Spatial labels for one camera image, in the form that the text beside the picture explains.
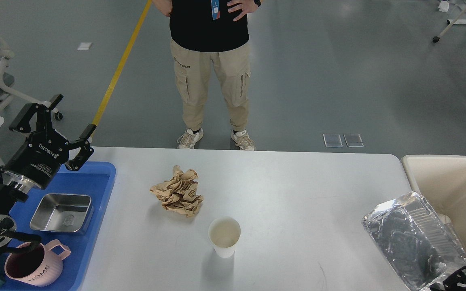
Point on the person's right hand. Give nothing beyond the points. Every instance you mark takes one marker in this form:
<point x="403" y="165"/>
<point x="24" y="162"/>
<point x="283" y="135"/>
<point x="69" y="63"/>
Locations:
<point x="164" y="6"/>

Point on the white paper cup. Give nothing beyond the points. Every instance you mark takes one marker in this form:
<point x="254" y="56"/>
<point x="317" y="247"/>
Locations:
<point x="224" y="234"/>

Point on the person in black shirt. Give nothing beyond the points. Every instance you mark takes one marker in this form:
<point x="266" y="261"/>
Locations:
<point x="205" y="39"/>

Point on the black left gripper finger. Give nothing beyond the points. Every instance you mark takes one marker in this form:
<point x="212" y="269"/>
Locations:
<point x="35" y="120"/>
<point x="84" y="146"/>

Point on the aluminium foil tray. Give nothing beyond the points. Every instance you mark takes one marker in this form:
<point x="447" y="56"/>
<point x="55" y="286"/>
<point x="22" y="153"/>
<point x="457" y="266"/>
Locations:
<point x="420" y="249"/>

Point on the square stainless steel tray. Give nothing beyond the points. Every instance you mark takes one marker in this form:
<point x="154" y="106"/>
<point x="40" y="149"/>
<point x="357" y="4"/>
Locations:
<point x="63" y="213"/>

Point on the person's left hand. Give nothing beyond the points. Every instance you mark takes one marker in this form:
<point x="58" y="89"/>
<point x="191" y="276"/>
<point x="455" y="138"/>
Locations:
<point x="244" y="7"/>

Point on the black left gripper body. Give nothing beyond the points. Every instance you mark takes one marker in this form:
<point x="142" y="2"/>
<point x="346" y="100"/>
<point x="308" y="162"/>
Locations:
<point x="39" y="159"/>

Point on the beige plastic bin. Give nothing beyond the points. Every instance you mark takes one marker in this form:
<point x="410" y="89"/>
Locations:
<point x="441" y="179"/>

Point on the foil tray inside bin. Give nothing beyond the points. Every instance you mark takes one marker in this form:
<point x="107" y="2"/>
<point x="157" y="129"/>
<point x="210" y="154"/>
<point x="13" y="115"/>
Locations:
<point x="444" y="219"/>

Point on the clear plastic floor plate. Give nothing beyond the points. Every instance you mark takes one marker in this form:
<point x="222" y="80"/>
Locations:
<point x="333" y="140"/>

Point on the brown paper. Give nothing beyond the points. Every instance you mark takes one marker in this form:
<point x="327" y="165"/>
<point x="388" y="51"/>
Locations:
<point x="179" y="194"/>

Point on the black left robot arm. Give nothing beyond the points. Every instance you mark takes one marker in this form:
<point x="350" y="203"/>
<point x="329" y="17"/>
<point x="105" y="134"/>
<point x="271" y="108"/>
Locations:
<point x="13" y="190"/>

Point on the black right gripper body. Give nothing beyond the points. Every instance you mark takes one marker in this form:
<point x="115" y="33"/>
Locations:
<point x="455" y="282"/>

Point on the pink ceramic mug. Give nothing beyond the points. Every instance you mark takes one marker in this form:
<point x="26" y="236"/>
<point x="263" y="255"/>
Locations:
<point x="41" y="266"/>

